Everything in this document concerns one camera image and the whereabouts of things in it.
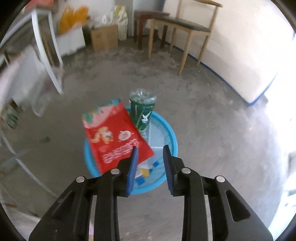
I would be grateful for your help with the white cardboard box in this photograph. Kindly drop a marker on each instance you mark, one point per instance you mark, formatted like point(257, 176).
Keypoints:
point(70, 42)

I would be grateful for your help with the red plastic bag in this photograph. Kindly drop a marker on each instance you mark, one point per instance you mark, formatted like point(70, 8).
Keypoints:
point(39, 3)

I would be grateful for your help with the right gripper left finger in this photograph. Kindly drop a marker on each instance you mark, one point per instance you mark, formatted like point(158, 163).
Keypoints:
point(69, 217)

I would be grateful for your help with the white mattress blue trim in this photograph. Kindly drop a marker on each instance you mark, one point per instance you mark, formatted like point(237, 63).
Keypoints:
point(247, 46)

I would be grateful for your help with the blue plastic waste basket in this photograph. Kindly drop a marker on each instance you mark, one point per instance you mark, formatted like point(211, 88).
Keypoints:
point(159, 134)

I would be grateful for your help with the white side table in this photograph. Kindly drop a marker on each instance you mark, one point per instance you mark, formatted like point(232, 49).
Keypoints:
point(39, 21)

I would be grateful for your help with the blue wrapper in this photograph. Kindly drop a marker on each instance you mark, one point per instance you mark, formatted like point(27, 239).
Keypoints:
point(138, 178)

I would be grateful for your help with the white bags on box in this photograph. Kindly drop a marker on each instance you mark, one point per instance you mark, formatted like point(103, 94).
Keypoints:
point(118, 16)

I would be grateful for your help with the yellow plastic bag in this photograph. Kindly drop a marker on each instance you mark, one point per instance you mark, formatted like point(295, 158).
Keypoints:
point(72, 18)

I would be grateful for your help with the orange white medicine box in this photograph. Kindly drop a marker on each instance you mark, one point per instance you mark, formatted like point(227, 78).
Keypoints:
point(144, 172)

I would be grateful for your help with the red snack bag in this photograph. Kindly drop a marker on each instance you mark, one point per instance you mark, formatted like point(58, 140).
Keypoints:
point(112, 135)

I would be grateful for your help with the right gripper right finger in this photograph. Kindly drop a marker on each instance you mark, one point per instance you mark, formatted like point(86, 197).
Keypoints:
point(211, 204)

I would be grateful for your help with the wooden chair dark seat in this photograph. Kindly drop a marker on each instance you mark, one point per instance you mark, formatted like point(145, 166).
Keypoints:
point(192, 29)

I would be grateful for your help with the dark wooden stool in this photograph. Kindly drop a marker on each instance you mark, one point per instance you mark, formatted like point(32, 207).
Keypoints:
point(142, 19)

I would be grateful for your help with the brown cardboard box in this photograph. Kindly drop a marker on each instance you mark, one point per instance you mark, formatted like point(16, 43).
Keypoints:
point(104, 38)

